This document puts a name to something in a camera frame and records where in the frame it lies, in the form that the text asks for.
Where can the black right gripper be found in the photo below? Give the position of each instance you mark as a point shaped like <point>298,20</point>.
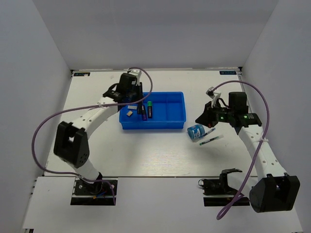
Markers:
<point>207,118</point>

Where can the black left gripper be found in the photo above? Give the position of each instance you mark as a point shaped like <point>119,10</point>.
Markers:
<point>139,89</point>

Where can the grey white eraser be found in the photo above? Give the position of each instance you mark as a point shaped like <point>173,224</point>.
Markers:
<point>132,107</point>

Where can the blue labelled round jar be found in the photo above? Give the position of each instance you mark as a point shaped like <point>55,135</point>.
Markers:
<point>196,131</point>

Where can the yellow capped black highlighter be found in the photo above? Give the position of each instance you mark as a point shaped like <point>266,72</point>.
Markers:
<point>139,108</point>

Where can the green capped black highlighter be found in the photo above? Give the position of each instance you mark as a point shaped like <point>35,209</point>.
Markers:
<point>150,109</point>

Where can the purple capped black highlighter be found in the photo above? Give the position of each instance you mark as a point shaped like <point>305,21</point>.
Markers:
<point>143,113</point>

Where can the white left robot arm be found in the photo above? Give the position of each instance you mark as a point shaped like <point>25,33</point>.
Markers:
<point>71,143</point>

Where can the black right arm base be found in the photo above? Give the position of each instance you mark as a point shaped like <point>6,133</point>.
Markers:
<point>217,192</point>

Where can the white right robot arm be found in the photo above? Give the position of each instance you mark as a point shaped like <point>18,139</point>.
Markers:
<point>274,189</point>

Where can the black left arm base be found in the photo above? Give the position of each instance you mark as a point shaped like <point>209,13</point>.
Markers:
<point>96,194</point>

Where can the blue ink pen refill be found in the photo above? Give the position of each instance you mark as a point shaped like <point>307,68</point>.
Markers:
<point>210,131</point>

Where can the green ink pen refill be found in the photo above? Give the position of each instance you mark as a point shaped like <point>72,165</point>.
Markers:
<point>212,139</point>

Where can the blue plastic divided tray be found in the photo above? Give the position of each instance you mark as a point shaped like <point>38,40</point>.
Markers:
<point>168,112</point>

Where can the right table corner label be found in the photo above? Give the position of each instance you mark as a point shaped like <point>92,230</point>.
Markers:
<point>227,72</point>

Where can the table corner label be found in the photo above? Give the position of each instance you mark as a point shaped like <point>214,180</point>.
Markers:
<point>227,72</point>
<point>81,74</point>

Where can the left table corner label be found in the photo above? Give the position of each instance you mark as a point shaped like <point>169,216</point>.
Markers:
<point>81,74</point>

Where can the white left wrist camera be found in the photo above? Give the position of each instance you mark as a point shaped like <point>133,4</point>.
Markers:
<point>136,72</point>

